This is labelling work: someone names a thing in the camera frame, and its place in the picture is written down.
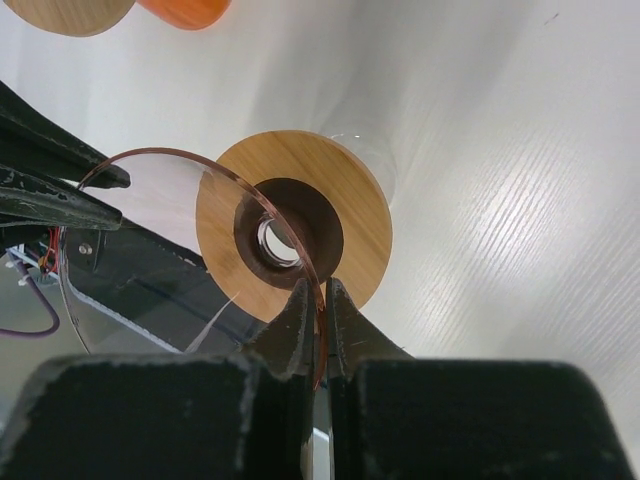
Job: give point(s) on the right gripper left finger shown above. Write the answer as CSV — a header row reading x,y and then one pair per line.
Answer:
x,y
39,163

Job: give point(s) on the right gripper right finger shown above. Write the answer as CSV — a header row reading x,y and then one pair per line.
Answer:
x,y
336,342

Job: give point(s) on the clear glass carafe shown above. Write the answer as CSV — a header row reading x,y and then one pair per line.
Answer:
x,y
375,153

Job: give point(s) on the orange glass carafe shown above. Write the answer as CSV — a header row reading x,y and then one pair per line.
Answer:
x,y
191,15

